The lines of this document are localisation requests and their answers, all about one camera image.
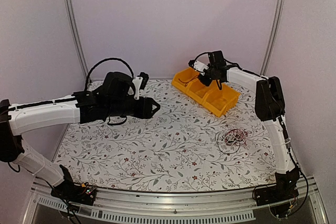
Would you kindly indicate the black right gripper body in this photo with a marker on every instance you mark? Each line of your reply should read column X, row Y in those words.
column 211, row 74

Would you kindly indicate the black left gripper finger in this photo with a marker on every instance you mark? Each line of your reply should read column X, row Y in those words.
column 153, row 104
column 153, row 112

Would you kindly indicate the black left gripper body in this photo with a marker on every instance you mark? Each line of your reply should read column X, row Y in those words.
column 118, row 108

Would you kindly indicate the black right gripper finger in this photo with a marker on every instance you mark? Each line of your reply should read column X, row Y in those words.
column 207, row 81
column 202, row 78

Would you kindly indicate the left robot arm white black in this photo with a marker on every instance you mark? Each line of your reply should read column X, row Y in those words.
column 119, row 95

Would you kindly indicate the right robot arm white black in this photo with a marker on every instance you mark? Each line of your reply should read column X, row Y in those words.
column 269, row 105

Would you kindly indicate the yellow bin middle compartment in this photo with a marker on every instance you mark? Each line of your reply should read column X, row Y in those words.
column 201, row 93

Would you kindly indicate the yellow bin compartment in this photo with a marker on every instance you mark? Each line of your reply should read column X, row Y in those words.
column 201, row 93
column 187, row 81
column 219, row 102

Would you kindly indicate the yellow bin far compartment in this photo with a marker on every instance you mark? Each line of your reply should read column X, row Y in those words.
column 187, row 81

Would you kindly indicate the yellow bin near compartment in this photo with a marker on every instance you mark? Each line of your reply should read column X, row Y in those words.
column 219, row 102

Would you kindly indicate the floral patterned table mat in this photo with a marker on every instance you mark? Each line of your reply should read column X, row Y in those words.
column 182, row 148

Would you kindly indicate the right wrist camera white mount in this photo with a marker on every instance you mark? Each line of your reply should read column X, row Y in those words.
column 198, row 66

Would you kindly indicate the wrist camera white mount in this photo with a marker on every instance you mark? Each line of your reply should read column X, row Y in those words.
column 138, row 83
column 198, row 66

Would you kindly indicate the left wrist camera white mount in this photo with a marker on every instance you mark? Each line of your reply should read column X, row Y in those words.
column 138, row 83

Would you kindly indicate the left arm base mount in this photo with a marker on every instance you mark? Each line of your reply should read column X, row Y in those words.
column 84, row 193

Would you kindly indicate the right aluminium frame post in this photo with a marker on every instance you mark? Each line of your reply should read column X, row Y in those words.
column 272, row 36

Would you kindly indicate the aluminium frame post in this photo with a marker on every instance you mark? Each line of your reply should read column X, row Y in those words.
column 76, row 37
column 272, row 36

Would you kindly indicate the aluminium front rail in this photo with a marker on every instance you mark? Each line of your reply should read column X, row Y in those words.
column 231, row 206

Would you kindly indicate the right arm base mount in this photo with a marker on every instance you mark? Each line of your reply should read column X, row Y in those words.
column 284, row 190

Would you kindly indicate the left aluminium frame post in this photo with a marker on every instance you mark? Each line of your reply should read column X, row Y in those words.
column 76, row 37

